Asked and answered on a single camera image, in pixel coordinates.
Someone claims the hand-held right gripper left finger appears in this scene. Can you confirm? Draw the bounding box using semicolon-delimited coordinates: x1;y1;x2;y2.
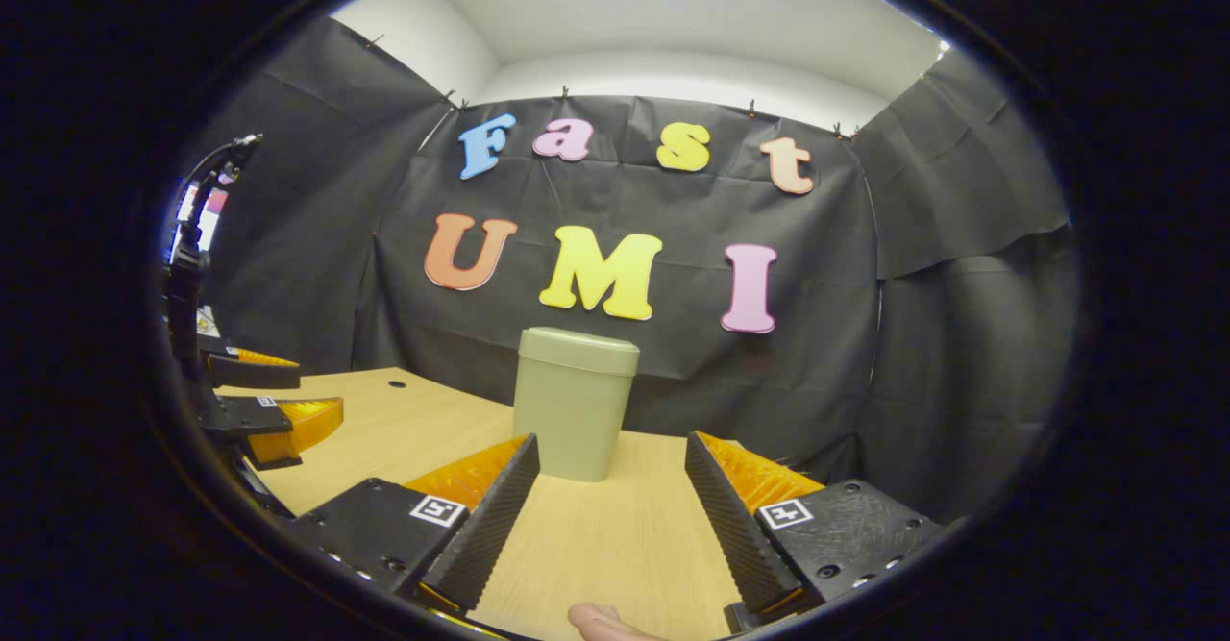
293;432;541;615

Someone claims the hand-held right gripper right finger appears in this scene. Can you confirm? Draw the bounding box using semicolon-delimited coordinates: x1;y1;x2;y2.
684;431;947;634

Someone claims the green desktop garbage bin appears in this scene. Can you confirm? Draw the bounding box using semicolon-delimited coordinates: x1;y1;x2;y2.
512;327;641;483

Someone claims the wooden desktop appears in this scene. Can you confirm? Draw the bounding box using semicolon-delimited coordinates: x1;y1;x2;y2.
213;366;827;640

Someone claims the computer monitor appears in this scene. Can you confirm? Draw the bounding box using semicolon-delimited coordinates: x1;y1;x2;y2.
173;180;232;267

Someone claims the black backdrop cloth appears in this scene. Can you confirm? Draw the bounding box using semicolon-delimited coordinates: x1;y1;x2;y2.
173;14;1082;527

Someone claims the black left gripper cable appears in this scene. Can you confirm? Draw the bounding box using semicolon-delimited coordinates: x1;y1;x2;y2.
173;134;265;267

